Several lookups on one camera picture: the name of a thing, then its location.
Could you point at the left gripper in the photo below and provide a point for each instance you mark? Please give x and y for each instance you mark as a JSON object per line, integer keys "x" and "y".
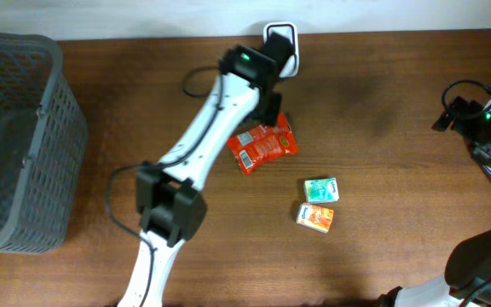
{"x": 272, "y": 107}

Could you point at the red snack bag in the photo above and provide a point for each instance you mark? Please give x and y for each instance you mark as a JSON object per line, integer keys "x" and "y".
{"x": 263, "y": 144}

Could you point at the green tissue pack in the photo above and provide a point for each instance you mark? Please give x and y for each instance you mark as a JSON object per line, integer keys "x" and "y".
{"x": 323, "y": 190}

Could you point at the orange tissue pack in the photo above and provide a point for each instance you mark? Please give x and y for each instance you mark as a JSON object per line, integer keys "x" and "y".
{"x": 315, "y": 217}

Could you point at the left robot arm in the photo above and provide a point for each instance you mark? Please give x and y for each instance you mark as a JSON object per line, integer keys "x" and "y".
{"x": 168, "y": 193}

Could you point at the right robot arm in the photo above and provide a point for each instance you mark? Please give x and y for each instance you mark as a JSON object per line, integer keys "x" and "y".
{"x": 466, "y": 280}

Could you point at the grey plastic mesh basket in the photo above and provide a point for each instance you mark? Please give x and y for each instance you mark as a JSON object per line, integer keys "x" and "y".
{"x": 43, "y": 139}

